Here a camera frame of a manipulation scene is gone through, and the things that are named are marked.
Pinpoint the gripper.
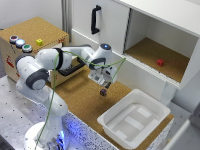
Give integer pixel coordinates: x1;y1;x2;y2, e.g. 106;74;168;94
87;64;114;85

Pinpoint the purple block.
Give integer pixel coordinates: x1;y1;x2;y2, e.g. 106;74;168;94
99;88;109;98

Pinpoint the pink block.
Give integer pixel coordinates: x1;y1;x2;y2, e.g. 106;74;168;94
156;58;165;67

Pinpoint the yellow block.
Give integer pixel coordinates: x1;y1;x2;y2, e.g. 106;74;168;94
35;38;44;47

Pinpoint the white sliding door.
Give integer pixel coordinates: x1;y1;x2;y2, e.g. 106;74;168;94
71;0;131;56

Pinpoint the white plastic box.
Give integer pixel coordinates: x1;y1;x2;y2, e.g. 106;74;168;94
96;88;172;150

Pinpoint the green button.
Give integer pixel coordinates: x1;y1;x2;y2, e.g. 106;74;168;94
21;43;33;54

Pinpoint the white cabinet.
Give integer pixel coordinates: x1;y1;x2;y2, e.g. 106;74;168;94
70;0;200;105

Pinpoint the blue button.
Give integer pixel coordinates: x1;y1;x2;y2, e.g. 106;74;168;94
15;38;27;49

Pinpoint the red button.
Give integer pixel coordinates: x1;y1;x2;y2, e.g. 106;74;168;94
9;34;20;45

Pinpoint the black drawer handle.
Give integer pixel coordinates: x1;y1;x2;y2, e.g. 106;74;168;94
59;59;87;77

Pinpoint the black door handle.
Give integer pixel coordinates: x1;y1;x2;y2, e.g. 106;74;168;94
90;4;103;36

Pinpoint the green cable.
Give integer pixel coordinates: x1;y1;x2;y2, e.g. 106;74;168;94
34;49;127;150

